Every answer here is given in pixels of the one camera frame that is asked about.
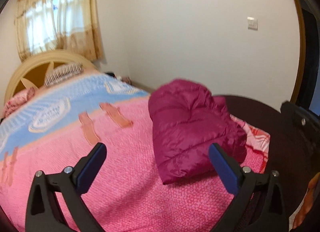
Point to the pink floral folded quilt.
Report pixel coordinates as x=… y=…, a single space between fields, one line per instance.
x=17 y=99

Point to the wooden door frame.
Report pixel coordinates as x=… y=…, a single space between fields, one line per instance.
x=301 y=59

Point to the magenta puffer jacket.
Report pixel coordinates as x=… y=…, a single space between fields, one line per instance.
x=190 y=127

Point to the pink and blue printed blanket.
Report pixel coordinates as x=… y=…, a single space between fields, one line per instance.
x=137 y=172

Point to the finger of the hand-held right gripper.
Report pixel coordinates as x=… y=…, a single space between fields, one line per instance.
x=297 y=119

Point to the striped pillow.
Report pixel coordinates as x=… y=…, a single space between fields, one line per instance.
x=62 y=73

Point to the white wall switch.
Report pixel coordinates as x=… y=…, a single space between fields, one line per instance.
x=252 y=23

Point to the beige patterned curtain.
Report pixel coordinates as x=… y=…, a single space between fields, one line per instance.
x=27 y=39
x=80 y=36

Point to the dark clutter beside bed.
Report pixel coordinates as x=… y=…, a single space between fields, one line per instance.
x=117 y=76

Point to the red checked bed sheet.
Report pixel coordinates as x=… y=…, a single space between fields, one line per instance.
x=257 y=137

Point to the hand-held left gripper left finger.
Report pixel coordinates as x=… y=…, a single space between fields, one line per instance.
x=91 y=165

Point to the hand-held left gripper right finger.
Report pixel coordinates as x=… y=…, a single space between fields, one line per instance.
x=225 y=169

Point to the cream wooden headboard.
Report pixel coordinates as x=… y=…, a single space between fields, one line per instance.
x=37 y=59

